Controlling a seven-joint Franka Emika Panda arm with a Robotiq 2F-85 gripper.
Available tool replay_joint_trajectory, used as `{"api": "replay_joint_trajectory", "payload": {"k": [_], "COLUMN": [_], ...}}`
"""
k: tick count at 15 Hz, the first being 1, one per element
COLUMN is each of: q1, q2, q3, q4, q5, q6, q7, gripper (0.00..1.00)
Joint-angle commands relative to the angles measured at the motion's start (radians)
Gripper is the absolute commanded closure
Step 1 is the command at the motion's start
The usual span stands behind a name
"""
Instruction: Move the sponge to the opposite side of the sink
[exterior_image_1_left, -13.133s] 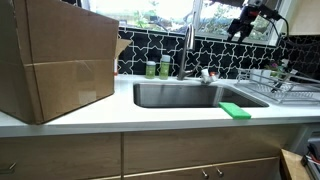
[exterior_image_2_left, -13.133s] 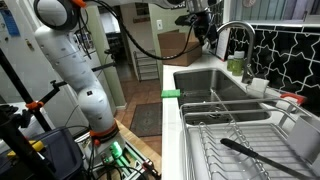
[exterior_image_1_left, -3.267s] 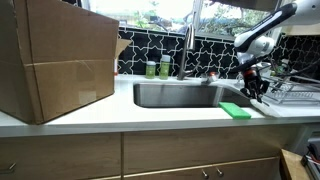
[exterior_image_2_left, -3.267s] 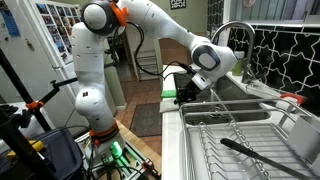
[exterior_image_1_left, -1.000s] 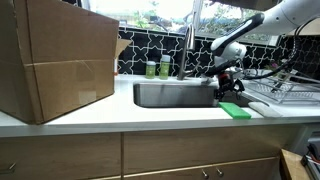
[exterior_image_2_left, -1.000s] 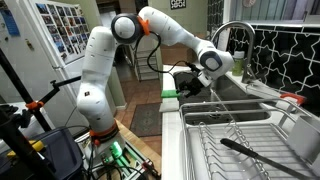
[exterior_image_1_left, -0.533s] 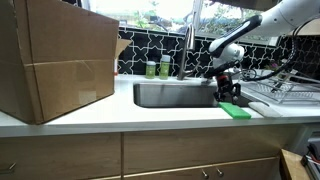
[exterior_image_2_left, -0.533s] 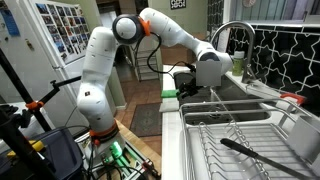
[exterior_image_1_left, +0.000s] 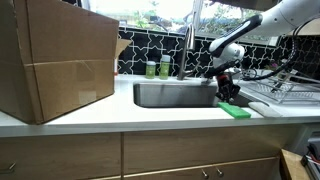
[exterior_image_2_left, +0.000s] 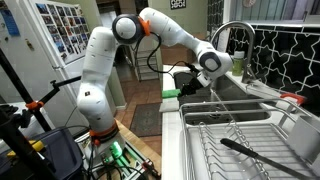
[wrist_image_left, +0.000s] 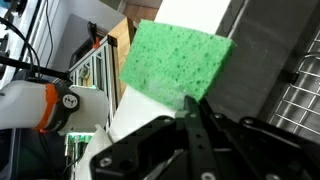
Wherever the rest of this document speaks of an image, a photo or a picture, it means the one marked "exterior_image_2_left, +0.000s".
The black white wall picture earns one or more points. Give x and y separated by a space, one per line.
177 4

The photo collage sheet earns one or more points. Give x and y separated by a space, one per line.
63 31

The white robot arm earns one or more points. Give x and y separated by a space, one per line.
100 76

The stainless steel sink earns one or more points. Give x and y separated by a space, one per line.
230 100

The white utensil holder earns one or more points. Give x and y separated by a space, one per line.
305 140

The black camera tripod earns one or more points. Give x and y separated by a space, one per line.
20 100

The dark plastic storage bin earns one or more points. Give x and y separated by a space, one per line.
56 153

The green robot base clamp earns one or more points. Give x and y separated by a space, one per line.
118 153

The white refrigerator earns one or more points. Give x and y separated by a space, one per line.
36 66

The orange tripod clamp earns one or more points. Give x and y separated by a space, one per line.
34 105

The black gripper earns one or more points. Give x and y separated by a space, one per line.
196 83

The window with white frame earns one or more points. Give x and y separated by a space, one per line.
276 10

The patterned floor rug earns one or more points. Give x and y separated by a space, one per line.
146 119

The red topped metal sink fixture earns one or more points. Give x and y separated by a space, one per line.
293 98

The white sponge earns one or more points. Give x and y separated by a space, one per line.
169 105

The metal dish drying rack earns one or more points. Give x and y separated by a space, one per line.
246 143

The blue paper note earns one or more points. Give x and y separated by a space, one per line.
10 21

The green sponge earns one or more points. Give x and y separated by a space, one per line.
170 93

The tall green soap bottle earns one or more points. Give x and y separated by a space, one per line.
238 65

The steel gooseneck faucet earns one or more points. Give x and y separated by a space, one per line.
248 50

